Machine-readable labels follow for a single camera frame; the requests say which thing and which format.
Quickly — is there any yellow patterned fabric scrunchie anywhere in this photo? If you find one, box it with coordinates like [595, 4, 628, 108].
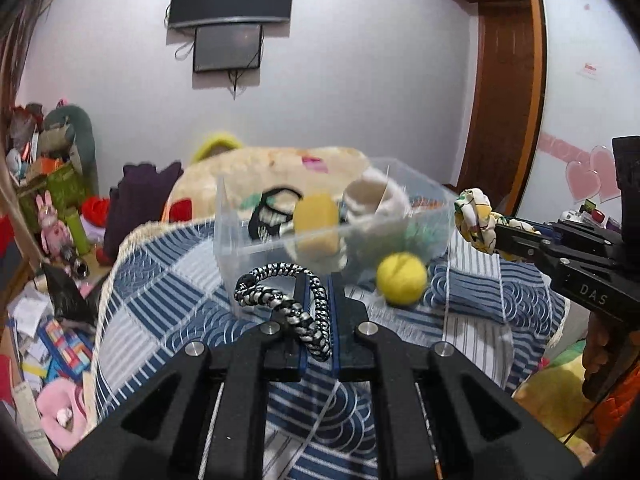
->
[454, 188, 540, 255]

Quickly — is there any black white braided hair tie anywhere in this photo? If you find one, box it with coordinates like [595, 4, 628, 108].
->
[233, 262, 334, 363]

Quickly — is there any brown wooden door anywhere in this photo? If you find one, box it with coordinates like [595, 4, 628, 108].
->
[454, 0, 546, 214]

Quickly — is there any yellow felt ball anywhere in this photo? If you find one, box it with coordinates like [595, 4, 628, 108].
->
[375, 252, 428, 307]

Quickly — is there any blue white patterned tablecloth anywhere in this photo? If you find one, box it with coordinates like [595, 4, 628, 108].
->
[92, 221, 570, 479]

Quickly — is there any clear plastic storage bin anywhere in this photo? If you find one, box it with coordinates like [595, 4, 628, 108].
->
[214, 157, 454, 292]

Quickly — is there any pink plush slipper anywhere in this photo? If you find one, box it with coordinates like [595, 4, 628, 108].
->
[36, 378, 91, 452]

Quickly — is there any black headband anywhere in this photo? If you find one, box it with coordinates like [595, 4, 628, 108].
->
[247, 186, 304, 243]

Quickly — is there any yellow sponge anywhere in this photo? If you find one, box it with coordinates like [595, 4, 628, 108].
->
[293, 192, 341, 259]

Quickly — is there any dark purple cloth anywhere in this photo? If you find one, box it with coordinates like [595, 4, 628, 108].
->
[102, 160, 183, 263]

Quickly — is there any beige plush cushion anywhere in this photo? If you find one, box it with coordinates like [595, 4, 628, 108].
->
[162, 146, 371, 221]

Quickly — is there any pink rabbit toy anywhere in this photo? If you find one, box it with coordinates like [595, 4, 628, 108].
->
[36, 191, 89, 278]

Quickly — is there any green cardboard box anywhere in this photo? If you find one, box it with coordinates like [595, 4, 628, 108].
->
[16, 162, 93, 232]

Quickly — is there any yellow plush toy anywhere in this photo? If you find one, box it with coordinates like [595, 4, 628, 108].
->
[191, 131, 244, 164]

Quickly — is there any red box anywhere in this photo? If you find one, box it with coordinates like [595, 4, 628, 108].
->
[0, 214, 14, 258]

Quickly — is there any grey green plush toy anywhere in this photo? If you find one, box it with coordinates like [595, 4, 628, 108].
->
[37, 104, 99, 194]

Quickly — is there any small wall monitor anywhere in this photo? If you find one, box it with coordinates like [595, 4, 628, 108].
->
[193, 24, 264, 74]

